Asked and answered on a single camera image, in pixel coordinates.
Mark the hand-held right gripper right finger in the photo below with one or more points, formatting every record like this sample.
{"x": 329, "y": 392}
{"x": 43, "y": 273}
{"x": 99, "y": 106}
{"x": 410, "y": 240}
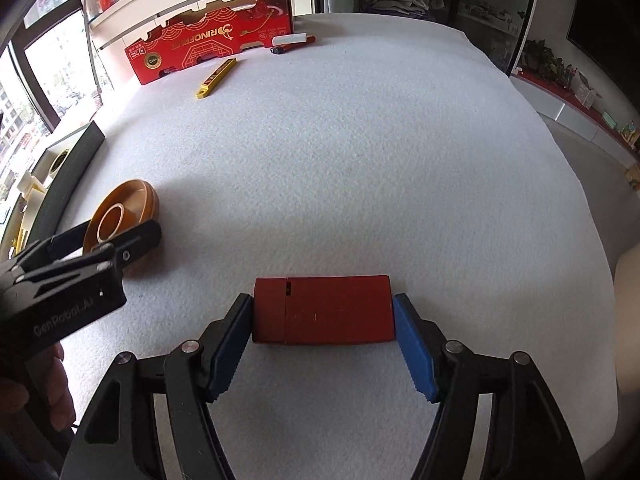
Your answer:
{"x": 415, "y": 350}

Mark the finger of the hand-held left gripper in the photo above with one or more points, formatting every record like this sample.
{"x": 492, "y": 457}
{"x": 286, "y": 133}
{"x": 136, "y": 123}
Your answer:
{"x": 135, "y": 242}
{"x": 65, "y": 245}

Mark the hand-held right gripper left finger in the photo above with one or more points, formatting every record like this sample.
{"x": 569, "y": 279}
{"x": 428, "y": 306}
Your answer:
{"x": 227, "y": 355}

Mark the brown tape roll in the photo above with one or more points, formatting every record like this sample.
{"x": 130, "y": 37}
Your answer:
{"x": 132, "y": 200}

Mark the large yellow utility knife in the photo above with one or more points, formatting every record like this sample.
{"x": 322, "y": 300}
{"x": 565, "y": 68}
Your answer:
{"x": 21, "y": 235}

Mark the masking tape roll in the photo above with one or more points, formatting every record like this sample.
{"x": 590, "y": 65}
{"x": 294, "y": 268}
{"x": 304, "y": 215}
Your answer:
{"x": 51, "y": 170}

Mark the dark green tray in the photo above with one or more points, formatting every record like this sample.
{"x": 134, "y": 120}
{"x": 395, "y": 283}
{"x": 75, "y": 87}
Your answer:
{"x": 75, "y": 165}

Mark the red rectangular box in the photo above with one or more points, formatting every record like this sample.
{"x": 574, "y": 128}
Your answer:
{"x": 325, "y": 310}

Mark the person's left hand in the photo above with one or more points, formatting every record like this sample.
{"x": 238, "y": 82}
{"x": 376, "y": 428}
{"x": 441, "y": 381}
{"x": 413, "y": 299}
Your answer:
{"x": 55, "y": 390}

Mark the small yellow utility knife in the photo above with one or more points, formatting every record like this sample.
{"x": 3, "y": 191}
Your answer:
{"x": 215, "y": 78}

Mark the red cardboard box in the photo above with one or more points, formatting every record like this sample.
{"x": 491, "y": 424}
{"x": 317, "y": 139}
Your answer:
{"x": 200, "y": 45}

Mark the white kitchen cabinet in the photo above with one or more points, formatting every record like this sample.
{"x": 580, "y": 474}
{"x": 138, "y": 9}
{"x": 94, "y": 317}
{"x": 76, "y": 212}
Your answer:
{"x": 165, "y": 10}

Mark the red marker pen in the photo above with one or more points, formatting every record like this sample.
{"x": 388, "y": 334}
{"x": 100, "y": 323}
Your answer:
{"x": 280, "y": 50}

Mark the white eraser block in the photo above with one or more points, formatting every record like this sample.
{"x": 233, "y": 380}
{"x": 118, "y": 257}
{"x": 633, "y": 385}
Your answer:
{"x": 290, "y": 40}

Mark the red-topped low shelf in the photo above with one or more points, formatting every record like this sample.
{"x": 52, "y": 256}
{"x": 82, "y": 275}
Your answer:
{"x": 575, "y": 115}

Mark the clear plastic box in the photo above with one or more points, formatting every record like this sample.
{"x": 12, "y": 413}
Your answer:
{"x": 590, "y": 90}

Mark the potted plant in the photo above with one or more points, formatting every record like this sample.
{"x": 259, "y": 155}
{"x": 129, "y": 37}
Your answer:
{"x": 542, "y": 62}

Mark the glass door cabinet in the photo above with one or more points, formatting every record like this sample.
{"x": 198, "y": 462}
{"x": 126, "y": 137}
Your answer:
{"x": 490, "y": 10}

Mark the dark wall screen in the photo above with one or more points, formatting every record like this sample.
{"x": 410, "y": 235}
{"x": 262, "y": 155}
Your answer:
{"x": 610, "y": 10}

